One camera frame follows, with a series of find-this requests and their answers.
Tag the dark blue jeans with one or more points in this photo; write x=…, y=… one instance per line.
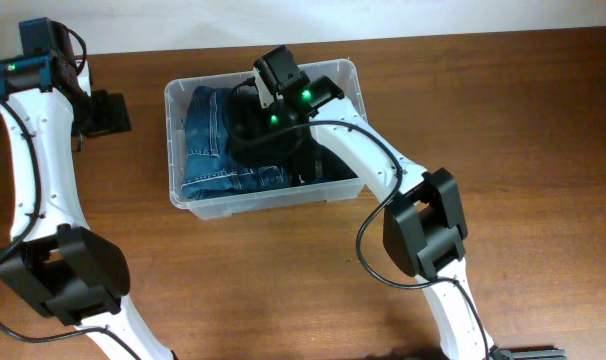
x=211, y=169

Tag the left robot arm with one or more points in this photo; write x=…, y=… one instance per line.
x=55, y=263

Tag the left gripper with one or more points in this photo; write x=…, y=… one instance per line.
x=109, y=114

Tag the black garment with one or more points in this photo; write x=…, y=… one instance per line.
x=252, y=138
x=313, y=163

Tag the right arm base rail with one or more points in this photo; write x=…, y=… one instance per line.
x=545, y=354

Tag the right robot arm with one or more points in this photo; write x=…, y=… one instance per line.
x=424, y=223

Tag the clear plastic storage bin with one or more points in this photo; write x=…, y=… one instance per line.
x=177, y=96

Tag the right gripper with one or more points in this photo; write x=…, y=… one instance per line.
x=272, y=129

